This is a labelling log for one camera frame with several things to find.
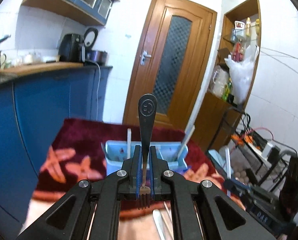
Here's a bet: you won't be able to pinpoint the wooden chopstick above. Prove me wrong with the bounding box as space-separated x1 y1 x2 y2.
163 202 174 239

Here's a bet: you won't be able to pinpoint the white chopstick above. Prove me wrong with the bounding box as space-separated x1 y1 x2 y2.
177 125 195 158

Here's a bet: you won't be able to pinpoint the white handled utensil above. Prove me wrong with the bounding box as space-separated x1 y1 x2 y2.
127 128 132 159

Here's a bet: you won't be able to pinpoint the steel fork smiley handle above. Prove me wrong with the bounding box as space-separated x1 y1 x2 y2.
138 94 157 209

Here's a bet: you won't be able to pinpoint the blue lower kitchen cabinets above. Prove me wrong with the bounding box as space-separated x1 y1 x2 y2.
0 66 110 223

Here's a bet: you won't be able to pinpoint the light blue lidded container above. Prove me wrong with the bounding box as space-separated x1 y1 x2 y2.
208 146 227 179

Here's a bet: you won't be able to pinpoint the red floral plush blanket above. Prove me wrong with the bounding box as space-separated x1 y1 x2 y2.
31 117 246 221

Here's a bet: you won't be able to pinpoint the white utensil holder box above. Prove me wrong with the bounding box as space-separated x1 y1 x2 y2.
102 140 188 175

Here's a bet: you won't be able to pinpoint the white plastic bag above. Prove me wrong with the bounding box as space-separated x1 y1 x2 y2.
224 45 260 105

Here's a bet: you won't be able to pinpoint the wooden shelf niche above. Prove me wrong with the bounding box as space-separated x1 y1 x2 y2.
192 0 261 152

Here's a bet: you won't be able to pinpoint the wooden door with glass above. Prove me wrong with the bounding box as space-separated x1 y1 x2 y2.
123 0 217 129

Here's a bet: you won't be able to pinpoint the rice cooker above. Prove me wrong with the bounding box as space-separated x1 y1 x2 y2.
83 27 108 66

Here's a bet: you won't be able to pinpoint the black air fryer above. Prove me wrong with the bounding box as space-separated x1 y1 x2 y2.
58 33 84 63

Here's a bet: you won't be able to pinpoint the black wire rack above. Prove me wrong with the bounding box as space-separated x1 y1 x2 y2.
213 106 298 205

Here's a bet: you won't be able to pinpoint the red cable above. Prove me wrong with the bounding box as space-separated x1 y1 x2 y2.
246 127 275 140

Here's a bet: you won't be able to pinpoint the silver door handle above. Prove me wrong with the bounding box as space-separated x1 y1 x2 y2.
140 50 152 66

